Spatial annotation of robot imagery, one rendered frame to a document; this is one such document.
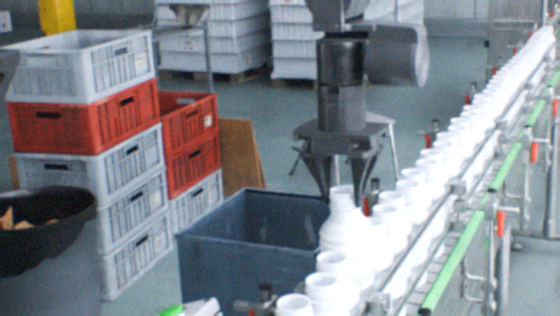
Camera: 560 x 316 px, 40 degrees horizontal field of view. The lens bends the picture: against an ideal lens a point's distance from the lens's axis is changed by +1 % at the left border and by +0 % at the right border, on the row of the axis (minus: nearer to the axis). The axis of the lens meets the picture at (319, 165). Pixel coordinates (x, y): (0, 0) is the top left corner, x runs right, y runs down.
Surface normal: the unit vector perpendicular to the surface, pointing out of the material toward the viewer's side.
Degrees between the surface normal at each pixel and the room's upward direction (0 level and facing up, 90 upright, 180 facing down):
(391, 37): 89
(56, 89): 90
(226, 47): 90
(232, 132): 104
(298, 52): 89
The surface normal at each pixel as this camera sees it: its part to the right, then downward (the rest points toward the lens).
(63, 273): 0.67, 0.26
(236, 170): -0.33, 0.44
